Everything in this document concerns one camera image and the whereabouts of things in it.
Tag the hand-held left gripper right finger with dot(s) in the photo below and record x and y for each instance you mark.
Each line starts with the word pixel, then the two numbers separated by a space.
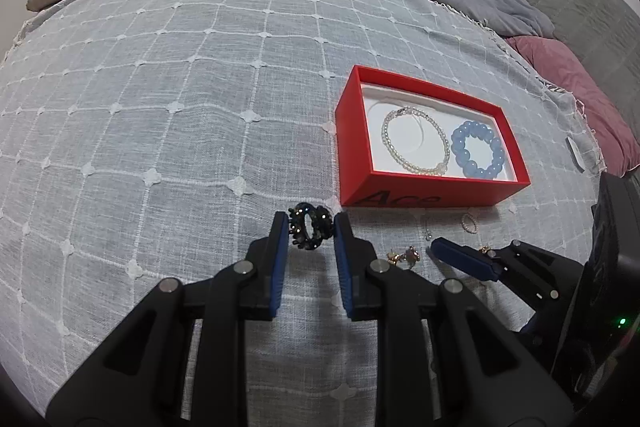
pixel 345 267

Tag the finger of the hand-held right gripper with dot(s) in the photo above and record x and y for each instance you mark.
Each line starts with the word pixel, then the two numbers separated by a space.
pixel 545 277
pixel 462 259

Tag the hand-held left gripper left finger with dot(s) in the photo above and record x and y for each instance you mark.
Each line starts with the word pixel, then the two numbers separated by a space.
pixel 280 257

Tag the red cardboard box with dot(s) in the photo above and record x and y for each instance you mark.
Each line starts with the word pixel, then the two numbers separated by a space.
pixel 430 192

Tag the small white device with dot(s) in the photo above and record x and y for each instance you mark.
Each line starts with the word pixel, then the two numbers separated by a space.
pixel 577 154

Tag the white grid blanket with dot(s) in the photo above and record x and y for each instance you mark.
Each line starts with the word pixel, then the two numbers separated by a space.
pixel 175 107

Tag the pink pillow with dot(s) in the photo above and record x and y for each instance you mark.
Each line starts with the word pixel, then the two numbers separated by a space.
pixel 575 77

